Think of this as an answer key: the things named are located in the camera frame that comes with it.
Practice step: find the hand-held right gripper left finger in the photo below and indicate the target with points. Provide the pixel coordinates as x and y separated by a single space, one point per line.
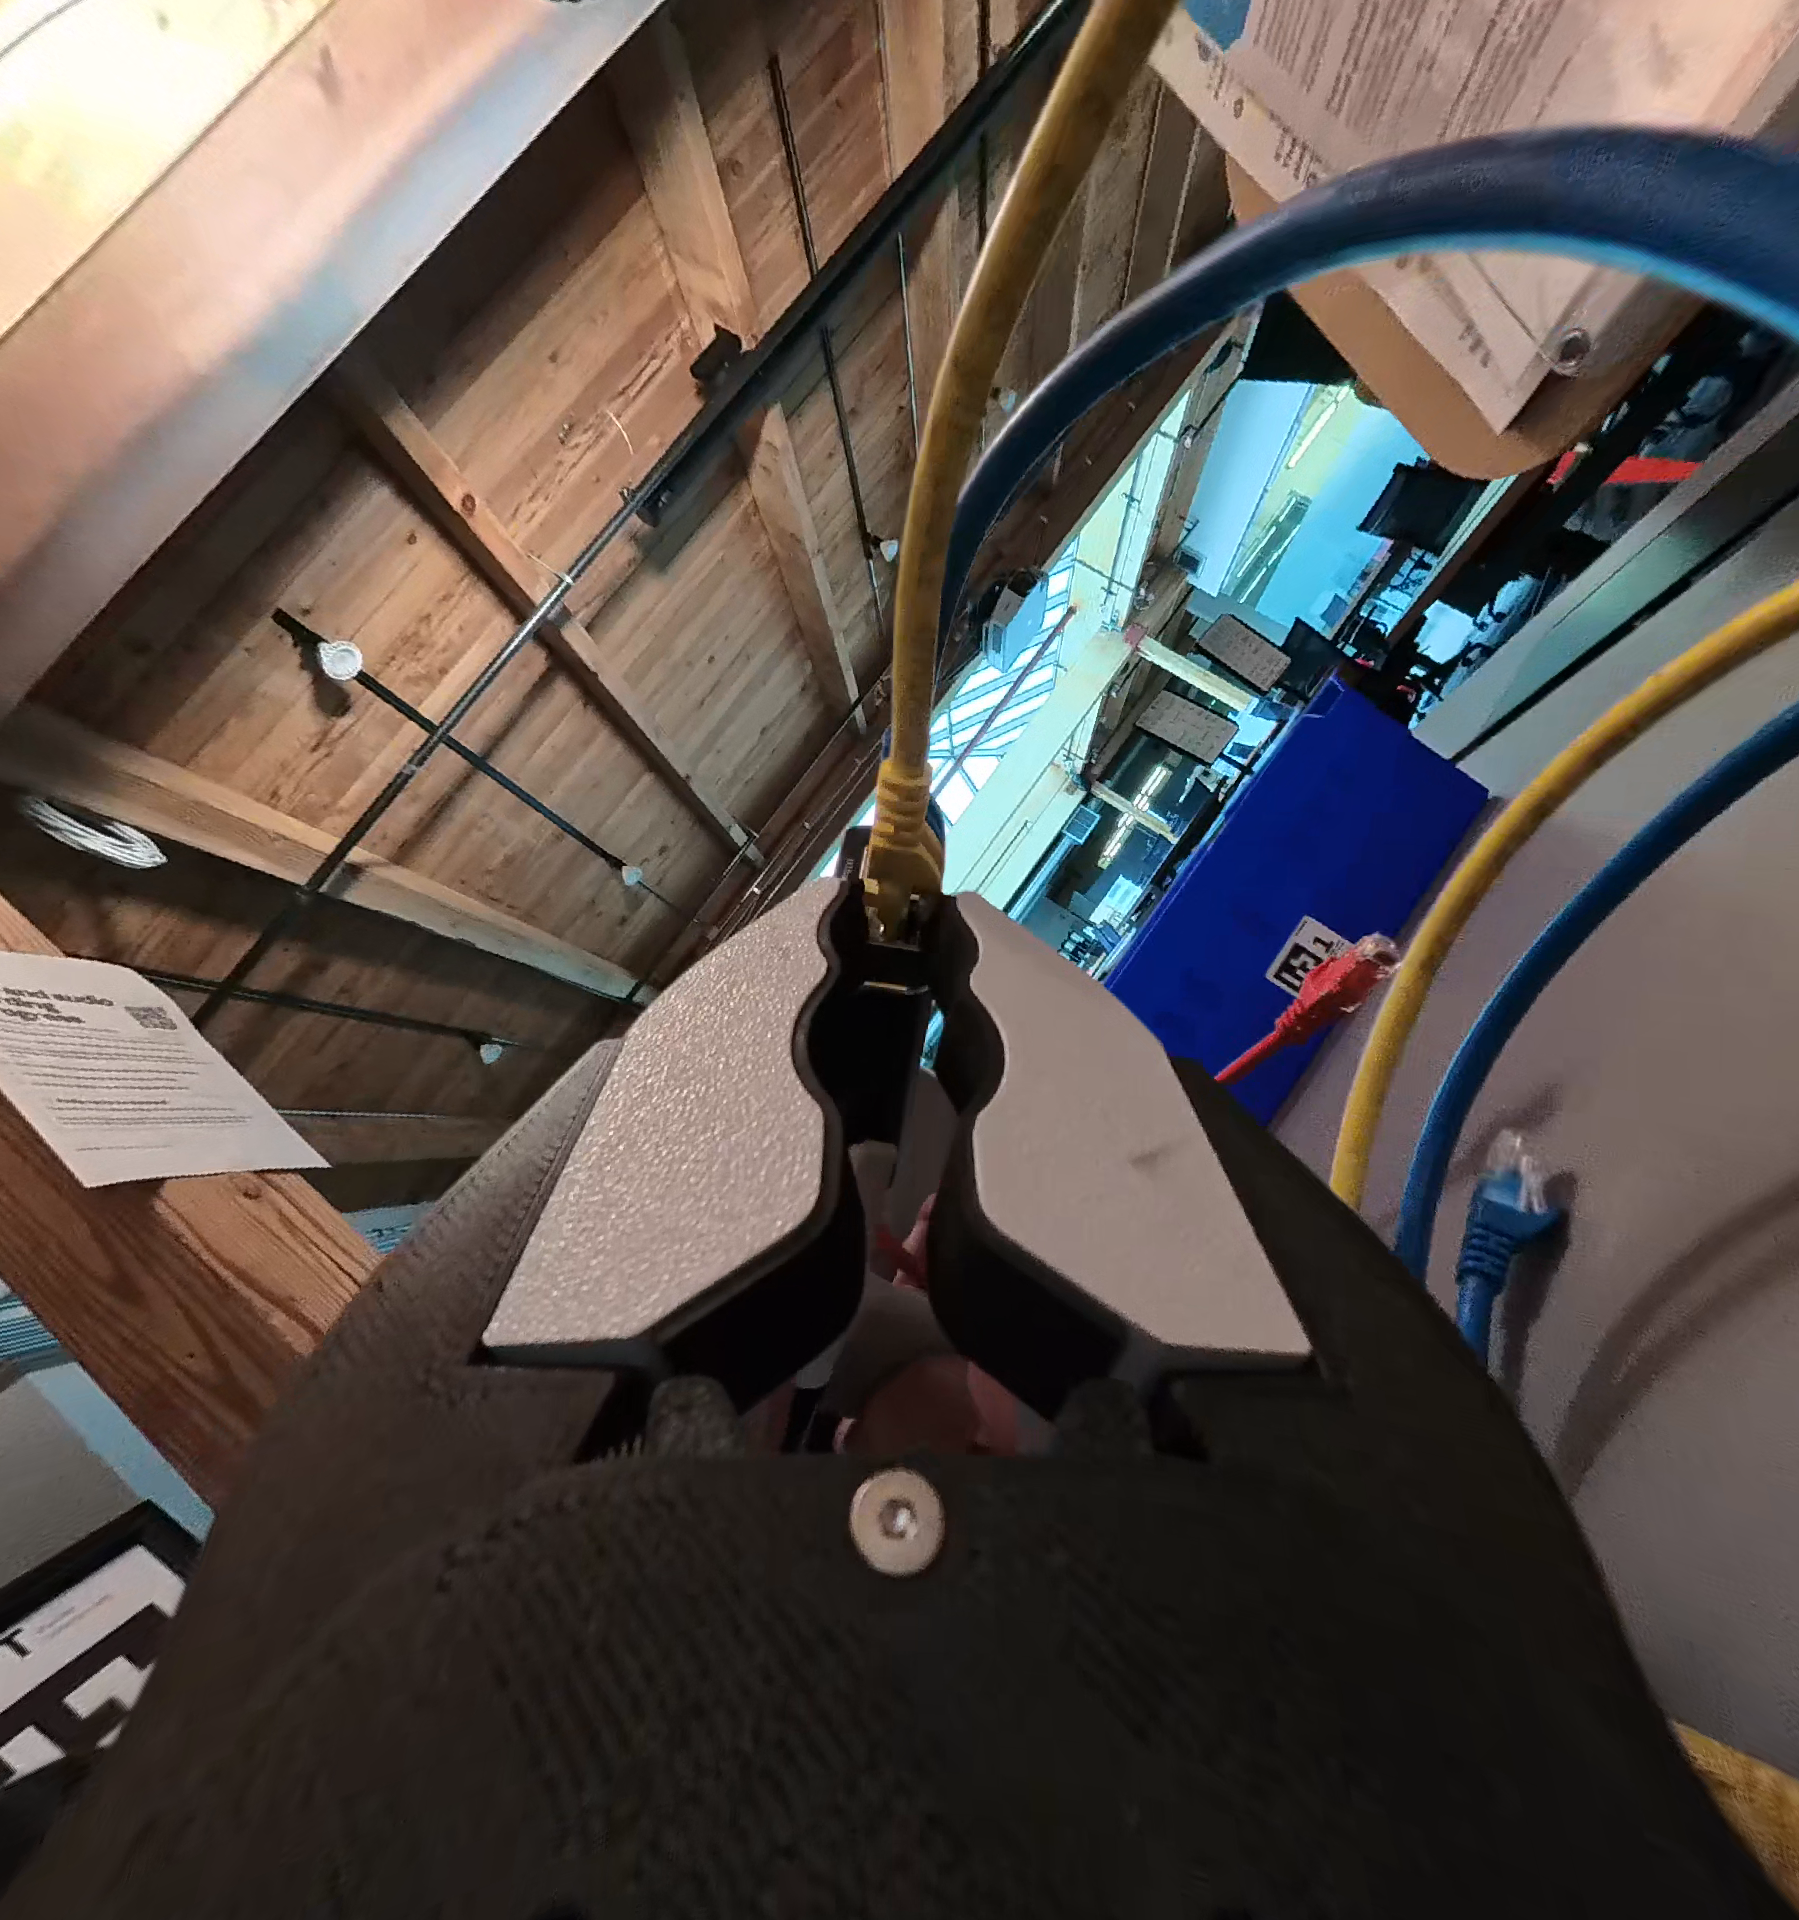
691 1139

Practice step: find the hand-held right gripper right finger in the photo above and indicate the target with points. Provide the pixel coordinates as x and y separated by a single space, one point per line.
1122 1184

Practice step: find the black network switch box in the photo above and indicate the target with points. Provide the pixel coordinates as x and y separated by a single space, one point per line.
887 1035

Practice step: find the blue plastic bin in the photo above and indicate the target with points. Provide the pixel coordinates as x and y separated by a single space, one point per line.
1289 838

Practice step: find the grey desk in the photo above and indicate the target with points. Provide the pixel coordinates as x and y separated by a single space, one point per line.
1711 1049

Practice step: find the black lighting track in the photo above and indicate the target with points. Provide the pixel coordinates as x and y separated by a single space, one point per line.
477 759

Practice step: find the metal ceiling pipe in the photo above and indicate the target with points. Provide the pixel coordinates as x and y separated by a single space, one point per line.
432 759

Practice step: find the white printed notice sheet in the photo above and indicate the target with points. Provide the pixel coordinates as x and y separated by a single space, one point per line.
104 1064

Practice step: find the wooden post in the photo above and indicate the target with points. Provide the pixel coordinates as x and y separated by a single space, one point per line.
164 1289

